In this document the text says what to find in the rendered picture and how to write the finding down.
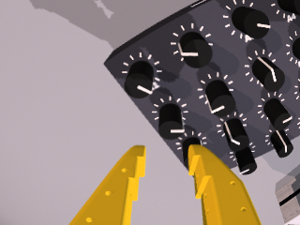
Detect black knob box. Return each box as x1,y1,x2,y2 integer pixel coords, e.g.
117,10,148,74
103,0,300,175

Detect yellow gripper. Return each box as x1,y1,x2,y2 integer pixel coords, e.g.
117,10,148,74
68,144,262,225

